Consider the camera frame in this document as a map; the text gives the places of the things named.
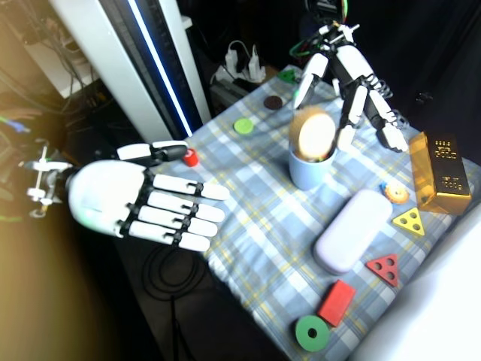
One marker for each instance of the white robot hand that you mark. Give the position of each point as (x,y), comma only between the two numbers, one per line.
(355,64)
(101,192)

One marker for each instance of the chocolate topped toy cupcake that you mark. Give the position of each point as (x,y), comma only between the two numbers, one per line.
(315,131)

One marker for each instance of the blue plastic cup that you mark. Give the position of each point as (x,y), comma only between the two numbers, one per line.
(308,175)

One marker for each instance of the green triangle block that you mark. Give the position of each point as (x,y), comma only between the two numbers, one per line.
(287,76)

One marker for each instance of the brown sandwich cookie toy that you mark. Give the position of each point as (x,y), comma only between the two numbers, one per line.
(273,102)

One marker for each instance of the red cap with white print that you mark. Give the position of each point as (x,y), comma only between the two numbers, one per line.
(191,158)

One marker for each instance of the white plug adapter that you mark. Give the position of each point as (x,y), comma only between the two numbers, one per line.
(235,56)
(254,62)

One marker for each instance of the white power strip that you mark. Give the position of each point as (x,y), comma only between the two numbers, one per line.
(240,77)

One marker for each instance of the white column with blue strip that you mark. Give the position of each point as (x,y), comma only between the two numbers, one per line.
(112,67)

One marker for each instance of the white shelf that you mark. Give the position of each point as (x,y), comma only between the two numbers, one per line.
(60,71)

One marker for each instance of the green sandwich cookie toy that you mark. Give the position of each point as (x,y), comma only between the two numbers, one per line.
(243,126)

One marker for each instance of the grey box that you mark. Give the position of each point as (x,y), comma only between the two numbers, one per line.
(227,96)

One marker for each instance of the swirl butter cookie toy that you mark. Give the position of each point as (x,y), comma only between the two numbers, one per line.
(398,195)

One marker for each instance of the shiny gold bar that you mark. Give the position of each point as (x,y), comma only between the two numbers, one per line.
(447,169)

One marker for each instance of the lilac glasses case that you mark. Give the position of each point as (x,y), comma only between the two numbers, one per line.
(353,229)

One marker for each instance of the yellow triangle block with holes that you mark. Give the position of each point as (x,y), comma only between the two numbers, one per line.
(407,222)

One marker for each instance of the blue plaid cloth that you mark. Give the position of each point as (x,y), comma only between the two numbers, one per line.
(270,210)

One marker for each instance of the red triangle block with holes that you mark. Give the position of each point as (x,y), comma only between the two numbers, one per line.
(387,269)

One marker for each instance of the red rectangular block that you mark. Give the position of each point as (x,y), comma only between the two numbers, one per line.
(336,302)

